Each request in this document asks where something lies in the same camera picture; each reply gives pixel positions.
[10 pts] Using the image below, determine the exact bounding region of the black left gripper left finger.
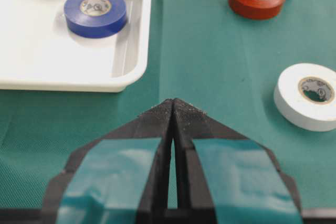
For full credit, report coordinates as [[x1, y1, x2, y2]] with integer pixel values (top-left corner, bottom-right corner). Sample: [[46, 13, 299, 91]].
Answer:
[[41, 99, 173, 223]]

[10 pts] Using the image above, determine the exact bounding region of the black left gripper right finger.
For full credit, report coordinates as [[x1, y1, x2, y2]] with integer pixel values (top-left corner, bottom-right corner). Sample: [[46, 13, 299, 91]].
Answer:
[[173, 99, 302, 223]]

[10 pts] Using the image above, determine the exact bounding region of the red tape roll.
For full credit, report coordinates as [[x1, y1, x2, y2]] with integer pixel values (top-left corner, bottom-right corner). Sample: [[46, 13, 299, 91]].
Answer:
[[228, 0, 285, 20]]

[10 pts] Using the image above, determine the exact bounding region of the blue tape roll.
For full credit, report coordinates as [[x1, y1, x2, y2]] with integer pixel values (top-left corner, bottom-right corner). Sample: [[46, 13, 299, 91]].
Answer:
[[64, 0, 128, 38]]

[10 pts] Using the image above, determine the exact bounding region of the white tape roll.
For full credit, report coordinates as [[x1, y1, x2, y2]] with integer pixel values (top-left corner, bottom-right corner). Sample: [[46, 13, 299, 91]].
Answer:
[[274, 63, 335, 132]]

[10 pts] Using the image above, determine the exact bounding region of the white plastic tray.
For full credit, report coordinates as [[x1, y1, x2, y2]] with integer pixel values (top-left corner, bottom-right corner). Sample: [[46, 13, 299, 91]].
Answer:
[[1, 0, 151, 92]]

